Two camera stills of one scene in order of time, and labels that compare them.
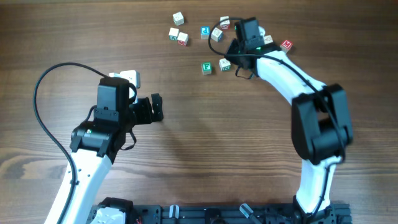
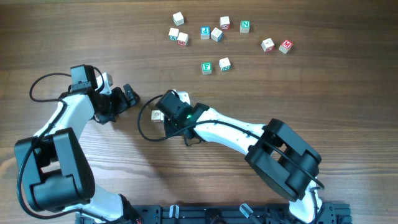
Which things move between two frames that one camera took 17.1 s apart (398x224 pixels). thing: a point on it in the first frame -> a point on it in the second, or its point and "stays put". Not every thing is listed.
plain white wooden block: (178, 18) stays put
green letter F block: (206, 68) stays put
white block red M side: (183, 38) stays put
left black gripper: (144, 104) -> (120, 104)
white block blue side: (217, 35) stays put
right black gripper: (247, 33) -> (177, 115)
